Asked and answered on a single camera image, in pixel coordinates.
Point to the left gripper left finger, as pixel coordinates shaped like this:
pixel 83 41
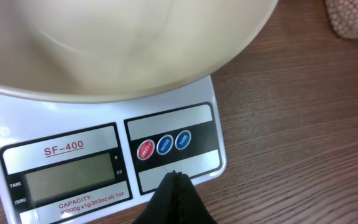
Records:
pixel 161 207

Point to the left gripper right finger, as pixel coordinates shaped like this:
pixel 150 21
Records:
pixel 189 208

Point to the white digital kitchen scale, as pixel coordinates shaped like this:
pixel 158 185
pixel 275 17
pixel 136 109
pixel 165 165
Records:
pixel 77 162

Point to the white bowl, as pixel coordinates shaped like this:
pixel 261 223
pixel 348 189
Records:
pixel 93 51

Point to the clear plastic container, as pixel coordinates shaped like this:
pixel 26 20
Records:
pixel 353 17

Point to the soybeans in container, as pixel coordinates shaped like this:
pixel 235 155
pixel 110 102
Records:
pixel 356 14

